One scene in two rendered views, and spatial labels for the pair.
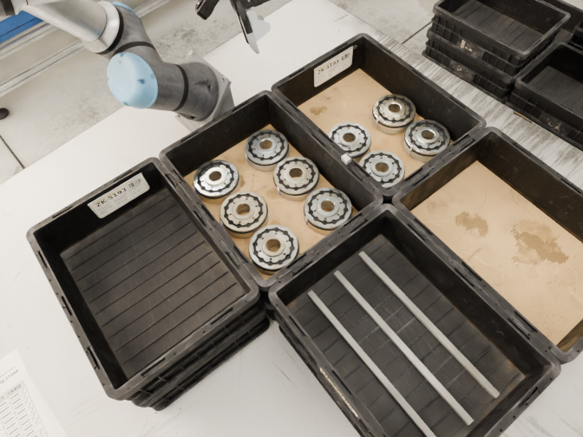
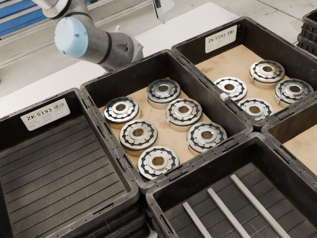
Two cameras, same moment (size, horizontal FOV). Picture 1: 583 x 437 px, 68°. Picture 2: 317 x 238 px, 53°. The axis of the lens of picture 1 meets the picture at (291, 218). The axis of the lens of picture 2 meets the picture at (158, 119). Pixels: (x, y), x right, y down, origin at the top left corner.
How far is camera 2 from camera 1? 0.17 m
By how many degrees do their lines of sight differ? 14
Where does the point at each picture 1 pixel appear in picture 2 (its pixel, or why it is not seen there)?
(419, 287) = (284, 210)
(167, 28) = not seen: hidden behind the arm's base
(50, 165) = (9, 100)
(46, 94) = (26, 71)
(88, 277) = (10, 174)
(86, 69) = (55, 57)
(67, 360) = not seen: outside the picture
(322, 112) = (210, 71)
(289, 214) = (175, 141)
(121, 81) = (63, 36)
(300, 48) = not seen: hidden behind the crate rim
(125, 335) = (26, 222)
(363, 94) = (243, 61)
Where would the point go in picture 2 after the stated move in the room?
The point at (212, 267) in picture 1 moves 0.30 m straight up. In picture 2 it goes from (106, 176) to (70, 88)
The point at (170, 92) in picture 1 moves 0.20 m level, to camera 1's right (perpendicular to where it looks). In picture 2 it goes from (97, 47) to (159, 44)
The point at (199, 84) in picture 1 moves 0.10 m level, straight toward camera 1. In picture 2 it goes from (119, 46) to (122, 63)
